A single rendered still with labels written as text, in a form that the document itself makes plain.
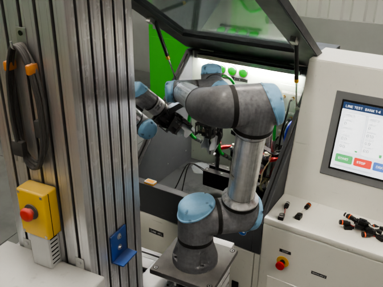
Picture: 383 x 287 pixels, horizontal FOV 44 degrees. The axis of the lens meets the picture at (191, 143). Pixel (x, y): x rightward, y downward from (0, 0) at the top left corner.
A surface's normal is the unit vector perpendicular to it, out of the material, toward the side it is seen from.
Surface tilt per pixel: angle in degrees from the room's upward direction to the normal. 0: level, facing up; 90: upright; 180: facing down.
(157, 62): 90
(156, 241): 90
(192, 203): 7
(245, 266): 90
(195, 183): 0
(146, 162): 90
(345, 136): 76
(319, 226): 0
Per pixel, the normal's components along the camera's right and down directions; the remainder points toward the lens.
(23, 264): 0.01, -0.90
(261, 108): 0.20, 0.23
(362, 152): -0.50, 0.14
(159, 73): -0.53, 0.37
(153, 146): 0.86, 0.23
